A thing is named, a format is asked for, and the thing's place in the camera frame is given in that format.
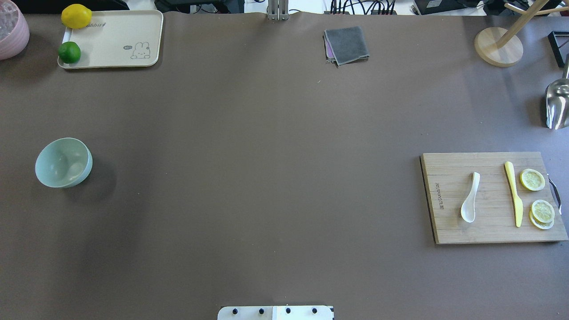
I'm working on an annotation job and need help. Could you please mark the white ceramic spoon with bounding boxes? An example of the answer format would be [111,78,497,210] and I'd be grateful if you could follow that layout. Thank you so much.
[461,172,481,223]

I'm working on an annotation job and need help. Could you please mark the light green bowl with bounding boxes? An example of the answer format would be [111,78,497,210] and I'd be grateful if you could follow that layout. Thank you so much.
[35,137,93,188]

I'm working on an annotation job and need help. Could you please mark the purple cloth under grey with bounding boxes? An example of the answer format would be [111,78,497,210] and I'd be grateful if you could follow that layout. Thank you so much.
[323,36,336,63]

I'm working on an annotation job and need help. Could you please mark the grey folded cloth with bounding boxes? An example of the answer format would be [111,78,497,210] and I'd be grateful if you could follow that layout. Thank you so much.
[324,26,370,66]

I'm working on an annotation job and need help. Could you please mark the beige rabbit tray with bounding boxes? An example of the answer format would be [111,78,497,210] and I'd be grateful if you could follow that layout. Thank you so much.
[57,10,164,69]

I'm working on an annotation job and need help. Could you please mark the bamboo cutting board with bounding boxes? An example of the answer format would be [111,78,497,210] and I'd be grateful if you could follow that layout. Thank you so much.
[420,152,568,244]

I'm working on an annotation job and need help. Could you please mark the yellow plastic knife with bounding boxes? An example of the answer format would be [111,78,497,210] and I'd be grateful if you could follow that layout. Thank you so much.
[504,161,524,228]

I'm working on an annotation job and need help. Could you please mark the green lime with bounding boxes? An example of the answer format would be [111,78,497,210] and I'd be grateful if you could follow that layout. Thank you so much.
[58,42,81,64]

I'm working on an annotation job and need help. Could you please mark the wooden stand with round base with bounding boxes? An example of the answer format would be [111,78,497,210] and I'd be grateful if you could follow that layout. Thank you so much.
[474,0,569,68]

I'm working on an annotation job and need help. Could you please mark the lemon slice near knife tip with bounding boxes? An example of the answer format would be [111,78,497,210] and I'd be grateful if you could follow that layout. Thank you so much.
[519,168,546,191]

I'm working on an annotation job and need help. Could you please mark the yellow lemon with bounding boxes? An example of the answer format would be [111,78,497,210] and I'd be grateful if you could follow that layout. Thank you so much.
[61,4,93,29]

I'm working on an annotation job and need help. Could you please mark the top lemon slice of pair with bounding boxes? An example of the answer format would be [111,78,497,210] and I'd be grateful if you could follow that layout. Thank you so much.
[531,199,556,224]

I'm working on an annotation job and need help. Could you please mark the lemon slice of pair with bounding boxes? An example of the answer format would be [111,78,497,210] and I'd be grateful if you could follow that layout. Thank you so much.
[529,211,554,230]
[531,199,556,224]

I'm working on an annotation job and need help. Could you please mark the bottom lemon slice of pair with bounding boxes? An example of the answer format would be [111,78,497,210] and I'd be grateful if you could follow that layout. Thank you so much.
[529,211,554,230]

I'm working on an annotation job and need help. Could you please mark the metal scoop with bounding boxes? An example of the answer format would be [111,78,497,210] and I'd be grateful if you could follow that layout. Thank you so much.
[546,55,569,130]

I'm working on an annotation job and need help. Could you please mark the pink ribbed pot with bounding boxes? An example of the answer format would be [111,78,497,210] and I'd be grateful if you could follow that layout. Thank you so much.
[0,0,30,60]

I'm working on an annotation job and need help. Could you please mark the metal camera pole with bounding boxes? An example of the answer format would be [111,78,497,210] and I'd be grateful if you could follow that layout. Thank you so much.
[267,0,289,21]

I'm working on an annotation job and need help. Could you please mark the black cables at table edge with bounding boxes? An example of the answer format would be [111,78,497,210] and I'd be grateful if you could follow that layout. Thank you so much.
[330,0,397,16]

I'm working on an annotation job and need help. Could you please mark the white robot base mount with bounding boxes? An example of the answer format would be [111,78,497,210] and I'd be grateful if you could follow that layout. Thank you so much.
[217,304,335,320]

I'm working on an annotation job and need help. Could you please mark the black frame stand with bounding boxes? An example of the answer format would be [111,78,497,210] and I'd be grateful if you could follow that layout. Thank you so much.
[547,31,569,68]

